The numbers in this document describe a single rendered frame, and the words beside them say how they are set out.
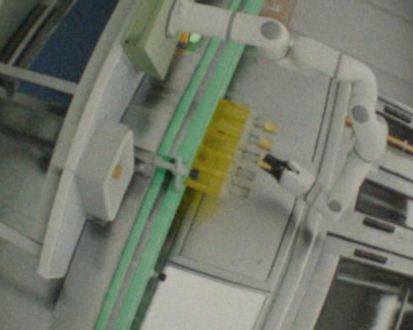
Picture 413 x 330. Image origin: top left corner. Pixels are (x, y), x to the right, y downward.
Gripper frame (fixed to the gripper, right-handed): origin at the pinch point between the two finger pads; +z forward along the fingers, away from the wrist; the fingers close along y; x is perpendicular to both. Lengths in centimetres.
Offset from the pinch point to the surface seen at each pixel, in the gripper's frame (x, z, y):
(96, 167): 43, 27, 34
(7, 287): 85, 46, -14
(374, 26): -421, 32, -317
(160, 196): 28.6, 17.9, 4.2
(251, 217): 11.9, -3.4, -12.5
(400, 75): -369, -25, -316
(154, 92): 8.2, 35.3, 15.4
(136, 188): 31.3, 24.3, 6.3
